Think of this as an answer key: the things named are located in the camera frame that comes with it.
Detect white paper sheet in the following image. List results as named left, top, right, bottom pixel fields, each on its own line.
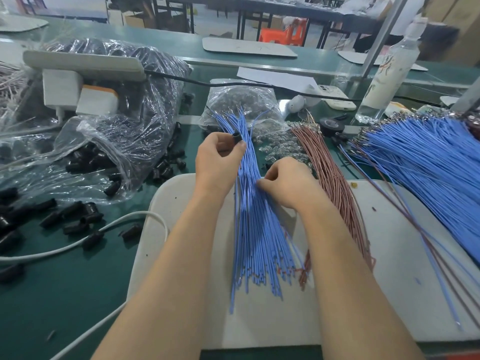
left=237, top=66, right=320, bottom=93

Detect short metal frame post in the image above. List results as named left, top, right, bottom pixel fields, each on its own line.
left=450, top=77, right=480, bottom=116

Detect white flat device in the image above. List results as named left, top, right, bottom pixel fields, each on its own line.
left=306, top=84, right=357, bottom=112

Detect long black-frame table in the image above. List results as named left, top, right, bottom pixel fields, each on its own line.
left=108, top=0, right=382, bottom=50

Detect slanted metal frame post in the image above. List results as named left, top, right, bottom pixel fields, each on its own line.
left=360, top=0, right=410, bottom=78

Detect orange plastic stool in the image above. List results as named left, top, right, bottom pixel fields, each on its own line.
left=260, top=18, right=309, bottom=47

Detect pile of black plastic caps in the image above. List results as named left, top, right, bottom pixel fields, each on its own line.
left=0, top=123, right=189, bottom=286

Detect white power strip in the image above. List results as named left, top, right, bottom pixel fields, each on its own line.
left=22, top=50, right=147, bottom=82

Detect large blue wire pile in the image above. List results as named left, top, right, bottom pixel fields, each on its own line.
left=348, top=112, right=480, bottom=267

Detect white charging cable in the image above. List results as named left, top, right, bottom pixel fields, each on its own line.
left=0, top=209, right=170, bottom=360

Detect person's right forearm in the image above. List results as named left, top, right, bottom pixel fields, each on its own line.
left=300, top=202, right=425, bottom=360

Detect bundle of stripped brown wires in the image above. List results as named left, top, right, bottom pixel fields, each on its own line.
left=0, top=62, right=31, bottom=117

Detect white computer mouse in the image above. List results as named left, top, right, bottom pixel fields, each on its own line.
left=286, top=95, right=306, bottom=116

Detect person's left hand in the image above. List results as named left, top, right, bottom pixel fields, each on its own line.
left=195, top=131, right=247, bottom=201

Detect blue table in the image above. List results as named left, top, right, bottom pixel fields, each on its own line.
left=22, top=0, right=110, bottom=21

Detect person's right hand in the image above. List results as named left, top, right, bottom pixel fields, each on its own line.
left=257, top=155, right=331, bottom=216

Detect cardboard boxes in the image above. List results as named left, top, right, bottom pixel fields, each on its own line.
left=420, top=0, right=480, bottom=68

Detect black power cord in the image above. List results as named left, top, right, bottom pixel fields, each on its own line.
left=144, top=68, right=357, bottom=108

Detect large clear plastic bag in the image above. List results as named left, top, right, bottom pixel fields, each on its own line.
left=0, top=37, right=192, bottom=203

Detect white work board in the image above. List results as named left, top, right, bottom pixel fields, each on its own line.
left=126, top=173, right=480, bottom=350

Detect small clear plastic bag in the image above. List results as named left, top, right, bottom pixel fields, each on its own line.
left=198, top=78, right=286, bottom=140

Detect black tape roll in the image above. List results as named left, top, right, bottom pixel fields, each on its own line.
left=319, top=116, right=346, bottom=136

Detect orange plastic crate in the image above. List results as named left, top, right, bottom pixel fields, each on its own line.
left=442, top=350, right=480, bottom=360

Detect white spray bottle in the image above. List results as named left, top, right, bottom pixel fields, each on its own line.
left=354, top=17, right=429, bottom=125

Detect white flat tray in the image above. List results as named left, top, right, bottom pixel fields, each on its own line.
left=202, top=36, right=298, bottom=59
left=337, top=50, right=429, bottom=72
left=0, top=12, right=48, bottom=33

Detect person's left forearm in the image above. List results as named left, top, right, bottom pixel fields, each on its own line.
left=91, top=189, right=237, bottom=360

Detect white orange charger adapter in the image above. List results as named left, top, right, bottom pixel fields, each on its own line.
left=75, top=84, right=120, bottom=117

